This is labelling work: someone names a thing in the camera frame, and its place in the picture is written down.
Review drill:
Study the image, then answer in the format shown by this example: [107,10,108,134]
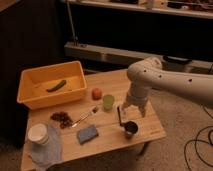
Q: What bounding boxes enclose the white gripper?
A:
[120,92,148,118]

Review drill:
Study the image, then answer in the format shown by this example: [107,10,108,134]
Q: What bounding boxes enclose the dark metal cup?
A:
[123,121,138,139]

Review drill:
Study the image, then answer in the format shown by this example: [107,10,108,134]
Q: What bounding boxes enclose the green plastic cup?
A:
[103,94,115,110]

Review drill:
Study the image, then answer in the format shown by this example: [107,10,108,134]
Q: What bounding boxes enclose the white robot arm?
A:
[120,57,213,116]

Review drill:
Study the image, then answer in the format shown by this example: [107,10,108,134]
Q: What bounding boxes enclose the brown rectangular block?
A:
[117,106,123,127]

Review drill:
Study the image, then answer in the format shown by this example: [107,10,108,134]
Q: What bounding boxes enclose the red apple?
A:
[92,88,102,100]

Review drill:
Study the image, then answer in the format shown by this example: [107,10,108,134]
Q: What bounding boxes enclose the wooden table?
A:
[27,70,166,162]

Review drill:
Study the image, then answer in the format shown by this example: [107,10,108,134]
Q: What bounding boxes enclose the blue sponge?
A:
[77,125,99,144]

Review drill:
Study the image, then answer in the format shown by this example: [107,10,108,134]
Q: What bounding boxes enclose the black device on shelf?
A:
[163,55,192,65]

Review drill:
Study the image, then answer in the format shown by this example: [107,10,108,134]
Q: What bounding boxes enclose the grey shelf unit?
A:
[62,0,213,71]

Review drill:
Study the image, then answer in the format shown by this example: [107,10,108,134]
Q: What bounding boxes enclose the green cucumber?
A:
[46,80,67,92]

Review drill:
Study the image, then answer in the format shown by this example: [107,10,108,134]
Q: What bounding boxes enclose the yellow plastic bin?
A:
[17,61,87,110]

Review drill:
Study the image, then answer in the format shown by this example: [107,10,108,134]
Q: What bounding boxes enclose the white paper cup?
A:
[27,123,49,145]

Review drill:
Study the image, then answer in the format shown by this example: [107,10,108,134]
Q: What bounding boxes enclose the grey cloth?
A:
[28,125,62,171]

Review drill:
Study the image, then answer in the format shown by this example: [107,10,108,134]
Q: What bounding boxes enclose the black floor cables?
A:
[183,106,213,171]

